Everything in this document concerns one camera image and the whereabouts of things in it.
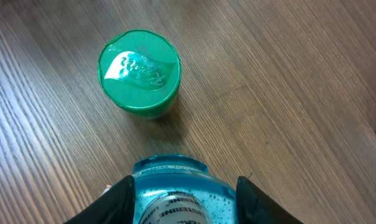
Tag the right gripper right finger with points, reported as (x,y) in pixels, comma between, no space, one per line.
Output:
(255,207)

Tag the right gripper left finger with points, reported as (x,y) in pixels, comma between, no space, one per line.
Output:
(116,206)

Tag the blue bottle with white cap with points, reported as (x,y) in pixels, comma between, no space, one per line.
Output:
(174,188)

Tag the green lid jar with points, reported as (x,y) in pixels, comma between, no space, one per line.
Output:
(141,72)

